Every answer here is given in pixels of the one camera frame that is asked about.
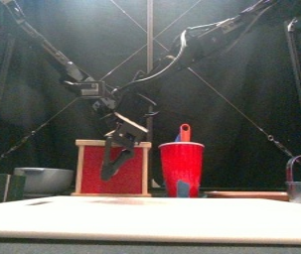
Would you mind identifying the red drawer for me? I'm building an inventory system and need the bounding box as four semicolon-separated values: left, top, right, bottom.
82;146;144;194

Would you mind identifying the flat wooden tray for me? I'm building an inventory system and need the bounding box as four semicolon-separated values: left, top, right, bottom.
205;190;289;201

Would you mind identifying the silver pole base bracket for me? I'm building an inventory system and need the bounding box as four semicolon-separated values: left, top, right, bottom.
150;178;164;191

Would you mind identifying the red box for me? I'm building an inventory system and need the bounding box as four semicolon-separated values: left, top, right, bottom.
71;139;153;197

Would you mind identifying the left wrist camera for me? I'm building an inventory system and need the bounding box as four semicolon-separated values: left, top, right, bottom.
74;80;106;99

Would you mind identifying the black marker pen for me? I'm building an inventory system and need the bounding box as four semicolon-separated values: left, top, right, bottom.
26;199;54;206

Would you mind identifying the dark green striped box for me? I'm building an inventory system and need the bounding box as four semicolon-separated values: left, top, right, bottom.
0;172;27;205

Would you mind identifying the red utensil handle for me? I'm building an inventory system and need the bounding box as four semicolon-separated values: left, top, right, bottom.
178;123;193;144

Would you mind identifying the red plastic cup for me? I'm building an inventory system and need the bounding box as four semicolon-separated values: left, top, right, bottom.
158;141;206;198

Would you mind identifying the white cutting board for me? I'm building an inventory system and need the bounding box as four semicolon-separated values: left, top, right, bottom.
0;194;301;246

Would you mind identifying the grey bowl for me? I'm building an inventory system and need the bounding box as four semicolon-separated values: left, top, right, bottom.
14;167;75;196

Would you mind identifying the dark metal frame strut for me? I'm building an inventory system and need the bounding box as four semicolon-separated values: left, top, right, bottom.
284;14;301;158

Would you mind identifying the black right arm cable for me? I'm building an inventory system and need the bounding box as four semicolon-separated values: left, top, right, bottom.
111;30;190;94

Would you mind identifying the grey vertical metal pole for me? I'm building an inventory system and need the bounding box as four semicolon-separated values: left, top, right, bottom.
145;0;156;144

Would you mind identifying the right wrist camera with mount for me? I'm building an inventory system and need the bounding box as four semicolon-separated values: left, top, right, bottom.
111;111;150;135

